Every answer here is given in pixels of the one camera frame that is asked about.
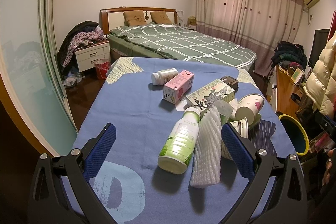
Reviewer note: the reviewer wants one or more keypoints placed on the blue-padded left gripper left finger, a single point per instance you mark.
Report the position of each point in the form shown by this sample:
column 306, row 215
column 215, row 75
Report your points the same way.
column 60, row 190

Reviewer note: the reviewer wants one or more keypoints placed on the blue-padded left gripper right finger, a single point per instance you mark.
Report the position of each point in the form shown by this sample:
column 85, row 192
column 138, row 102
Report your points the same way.
column 275, row 192

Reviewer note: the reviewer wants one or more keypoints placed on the white paper bowl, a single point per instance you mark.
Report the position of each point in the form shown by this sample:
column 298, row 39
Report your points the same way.
column 248, row 107

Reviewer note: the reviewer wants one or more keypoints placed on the green white drink bottle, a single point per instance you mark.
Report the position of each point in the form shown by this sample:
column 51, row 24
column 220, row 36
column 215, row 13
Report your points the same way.
column 177, row 152

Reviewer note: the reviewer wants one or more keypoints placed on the floral tea box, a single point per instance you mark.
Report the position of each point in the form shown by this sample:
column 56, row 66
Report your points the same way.
column 204, row 97

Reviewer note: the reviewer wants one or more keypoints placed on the yellow-rimmed trash bin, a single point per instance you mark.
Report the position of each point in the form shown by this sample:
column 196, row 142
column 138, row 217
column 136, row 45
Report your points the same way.
column 296, row 134

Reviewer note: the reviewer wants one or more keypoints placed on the person's right hand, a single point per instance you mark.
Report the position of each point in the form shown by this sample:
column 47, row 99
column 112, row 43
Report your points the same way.
column 326, row 176

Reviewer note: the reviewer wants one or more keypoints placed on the white foam fruit net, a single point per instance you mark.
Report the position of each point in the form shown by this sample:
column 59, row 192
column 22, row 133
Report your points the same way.
column 207, row 154

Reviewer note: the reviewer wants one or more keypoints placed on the small yogurt cup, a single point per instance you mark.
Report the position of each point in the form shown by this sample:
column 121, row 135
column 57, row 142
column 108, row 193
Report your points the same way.
column 241, row 126

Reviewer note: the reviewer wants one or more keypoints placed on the wooden desk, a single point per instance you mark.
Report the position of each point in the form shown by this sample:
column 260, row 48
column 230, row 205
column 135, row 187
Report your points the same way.
column 284, row 89

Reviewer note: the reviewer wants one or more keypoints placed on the blue patterned table cloth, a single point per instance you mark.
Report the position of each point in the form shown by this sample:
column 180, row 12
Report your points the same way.
column 130, row 184

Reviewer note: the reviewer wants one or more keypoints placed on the cream puffer jacket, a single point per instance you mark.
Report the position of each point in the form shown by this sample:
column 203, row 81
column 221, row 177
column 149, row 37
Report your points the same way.
column 320, row 85

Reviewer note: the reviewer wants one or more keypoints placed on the sliding glass wardrobe door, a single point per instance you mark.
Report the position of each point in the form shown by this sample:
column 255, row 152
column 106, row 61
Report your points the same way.
column 28, row 72

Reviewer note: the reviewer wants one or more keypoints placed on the red bucket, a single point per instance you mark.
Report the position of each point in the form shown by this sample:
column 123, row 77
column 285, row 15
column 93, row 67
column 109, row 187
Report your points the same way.
column 102, row 66

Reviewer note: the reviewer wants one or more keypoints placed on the white nightstand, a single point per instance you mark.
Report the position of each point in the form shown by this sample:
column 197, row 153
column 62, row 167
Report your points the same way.
column 86, row 57

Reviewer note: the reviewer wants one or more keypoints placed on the dark clothes heap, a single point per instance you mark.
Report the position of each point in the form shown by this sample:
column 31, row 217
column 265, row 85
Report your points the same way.
column 286, row 51

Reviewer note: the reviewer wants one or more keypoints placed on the white pill bottle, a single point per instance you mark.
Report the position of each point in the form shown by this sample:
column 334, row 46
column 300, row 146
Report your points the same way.
column 163, row 76

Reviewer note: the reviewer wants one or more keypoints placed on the pink milk carton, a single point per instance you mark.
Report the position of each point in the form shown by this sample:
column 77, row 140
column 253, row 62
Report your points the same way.
column 175, row 88

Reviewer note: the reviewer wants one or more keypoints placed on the pile of clothes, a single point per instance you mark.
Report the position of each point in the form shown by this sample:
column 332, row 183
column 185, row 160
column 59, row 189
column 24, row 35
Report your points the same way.
column 86, row 30

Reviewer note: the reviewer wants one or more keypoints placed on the black television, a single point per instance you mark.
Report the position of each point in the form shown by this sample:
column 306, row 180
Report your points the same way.
column 319, row 43

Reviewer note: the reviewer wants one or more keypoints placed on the wooden headboard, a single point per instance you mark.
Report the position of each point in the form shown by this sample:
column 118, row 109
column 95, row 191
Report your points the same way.
column 113, row 18

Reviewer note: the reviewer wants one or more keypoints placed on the bed with green quilt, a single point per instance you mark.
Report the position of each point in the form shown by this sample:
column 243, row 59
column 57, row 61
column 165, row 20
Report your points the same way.
column 171, row 41

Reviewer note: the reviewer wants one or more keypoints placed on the brown left pillow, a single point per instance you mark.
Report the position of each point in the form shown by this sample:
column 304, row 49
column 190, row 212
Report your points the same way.
column 134, row 18

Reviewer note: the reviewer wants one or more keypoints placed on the brown pillow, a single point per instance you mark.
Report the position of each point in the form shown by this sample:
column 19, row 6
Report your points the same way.
column 160, row 17
column 134, row 18

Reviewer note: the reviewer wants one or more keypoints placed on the pink striped curtain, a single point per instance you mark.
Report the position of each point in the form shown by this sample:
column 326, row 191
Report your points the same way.
column 258, row 25

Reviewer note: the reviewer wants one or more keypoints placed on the brown right pillow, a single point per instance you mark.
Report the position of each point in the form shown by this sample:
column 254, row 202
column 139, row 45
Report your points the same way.
column 160, row 17

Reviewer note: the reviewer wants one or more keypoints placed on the far bedside table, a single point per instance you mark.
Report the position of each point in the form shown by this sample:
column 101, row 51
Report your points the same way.
column 191, row 23

